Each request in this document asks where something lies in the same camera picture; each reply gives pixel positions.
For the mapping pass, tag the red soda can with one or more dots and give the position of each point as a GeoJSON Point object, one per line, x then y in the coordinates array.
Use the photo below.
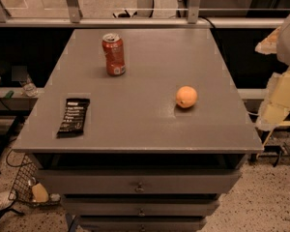
{"type": "Point", "coordinates": [113, 49]}

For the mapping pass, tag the orange fruit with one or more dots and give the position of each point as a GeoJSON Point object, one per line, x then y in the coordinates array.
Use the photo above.
{"type": "Point", "coordinates": [186, 97]}

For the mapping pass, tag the metal railing frame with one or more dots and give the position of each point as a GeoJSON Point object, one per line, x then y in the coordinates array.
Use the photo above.
{"type": "Point", "coordinates": [144, 13]}

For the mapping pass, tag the top grey drawer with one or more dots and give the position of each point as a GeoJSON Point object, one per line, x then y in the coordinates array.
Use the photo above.
{"type": "Point", "coordinates": [139, 181]}

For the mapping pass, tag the wire mesh basket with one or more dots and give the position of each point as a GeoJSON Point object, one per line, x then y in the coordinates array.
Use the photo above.
{"type": "Point", "coordinates": [22, 186]}

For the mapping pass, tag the middle grey drawer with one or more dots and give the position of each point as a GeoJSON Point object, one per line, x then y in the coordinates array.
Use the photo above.
{"type": "Point", "coordinates": [137, 206]}

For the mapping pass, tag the grey drawer cabinet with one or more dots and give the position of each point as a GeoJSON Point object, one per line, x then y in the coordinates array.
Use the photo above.
{"type": "Point", "coordinates": [133, 120]}

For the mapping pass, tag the yellow bottle in basket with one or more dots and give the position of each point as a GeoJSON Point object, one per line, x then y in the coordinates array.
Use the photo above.
{"type": "Point", "coordinates": [39, 193]}

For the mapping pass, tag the bottom grey drawer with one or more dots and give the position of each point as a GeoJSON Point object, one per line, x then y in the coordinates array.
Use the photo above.
{"type": "Point", "coordinates": [142, 224]}

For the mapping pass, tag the clear plastic water bottle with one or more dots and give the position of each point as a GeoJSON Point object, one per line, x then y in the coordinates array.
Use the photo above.
{"type": "Point", "coordinates": [28, 86]}

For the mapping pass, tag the black snack bar wrapper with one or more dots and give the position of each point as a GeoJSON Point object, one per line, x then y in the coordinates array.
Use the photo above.
{"type": "Point", "coordinates": [74, 118]}

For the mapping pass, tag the grey drawer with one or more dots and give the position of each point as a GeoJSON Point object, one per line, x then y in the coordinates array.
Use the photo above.
{"type": "Point", "coordinates": [139, 181]}
{"type": "Point", "coordinates": [137, 206]}
{"type": "Point", "coordinates": [142, 224]}

